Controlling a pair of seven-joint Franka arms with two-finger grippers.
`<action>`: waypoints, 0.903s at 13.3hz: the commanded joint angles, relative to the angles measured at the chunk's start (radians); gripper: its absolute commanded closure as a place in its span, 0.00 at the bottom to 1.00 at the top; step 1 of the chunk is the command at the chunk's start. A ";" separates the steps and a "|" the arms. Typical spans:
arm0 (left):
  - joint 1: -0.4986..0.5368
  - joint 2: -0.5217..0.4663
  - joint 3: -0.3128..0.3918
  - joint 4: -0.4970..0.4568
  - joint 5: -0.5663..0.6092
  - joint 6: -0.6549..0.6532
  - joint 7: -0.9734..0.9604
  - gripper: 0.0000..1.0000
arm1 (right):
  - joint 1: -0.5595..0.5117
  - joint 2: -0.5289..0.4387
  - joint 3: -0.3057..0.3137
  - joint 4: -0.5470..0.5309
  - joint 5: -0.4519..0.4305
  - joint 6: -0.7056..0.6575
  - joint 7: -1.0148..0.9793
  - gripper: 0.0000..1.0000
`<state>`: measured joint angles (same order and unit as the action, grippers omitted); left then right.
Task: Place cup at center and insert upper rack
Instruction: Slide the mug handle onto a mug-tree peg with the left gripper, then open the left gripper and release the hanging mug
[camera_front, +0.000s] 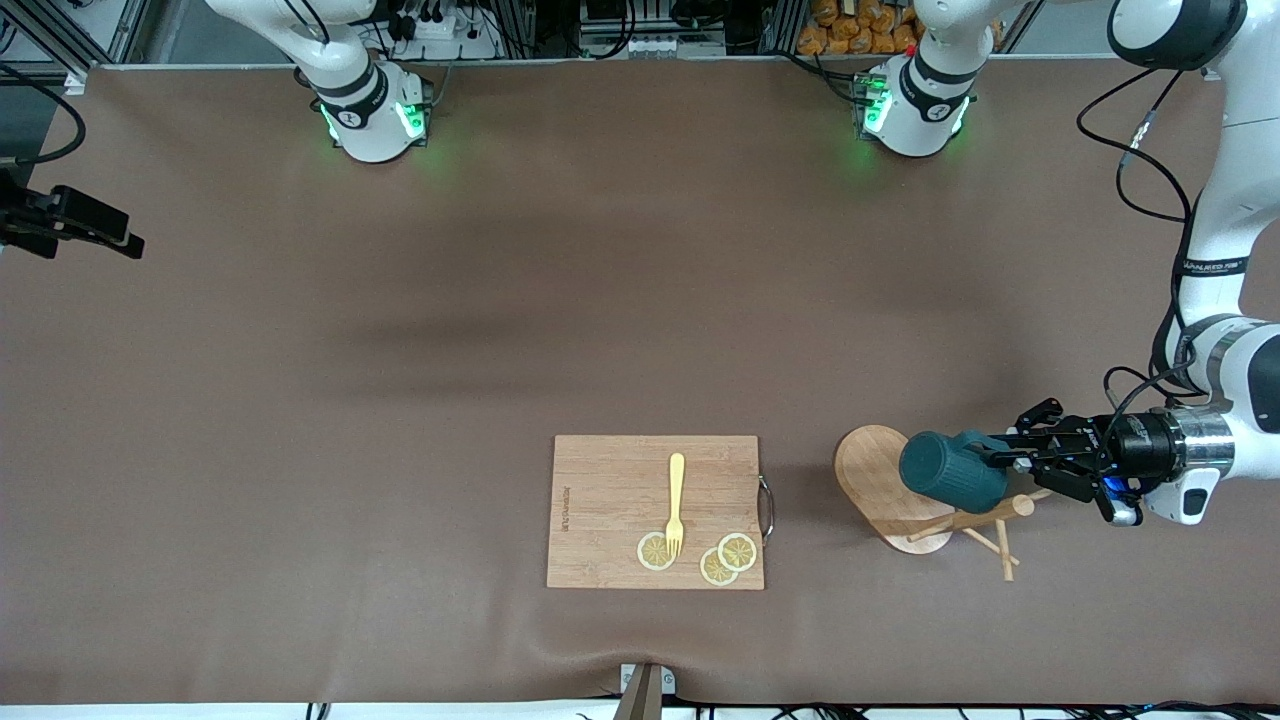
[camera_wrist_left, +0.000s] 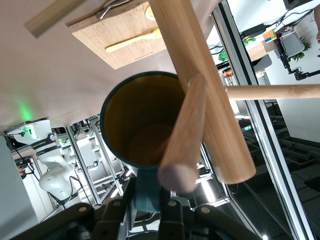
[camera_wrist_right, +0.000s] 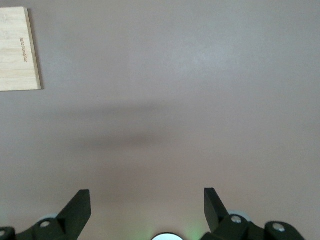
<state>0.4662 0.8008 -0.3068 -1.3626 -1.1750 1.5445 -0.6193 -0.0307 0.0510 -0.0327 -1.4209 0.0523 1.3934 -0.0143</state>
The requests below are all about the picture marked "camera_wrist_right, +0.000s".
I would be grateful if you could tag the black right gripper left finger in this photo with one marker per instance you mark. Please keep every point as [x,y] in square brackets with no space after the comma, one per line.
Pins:
[65,225]

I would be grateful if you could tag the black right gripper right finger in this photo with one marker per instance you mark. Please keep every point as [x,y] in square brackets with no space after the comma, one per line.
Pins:
[230,227]

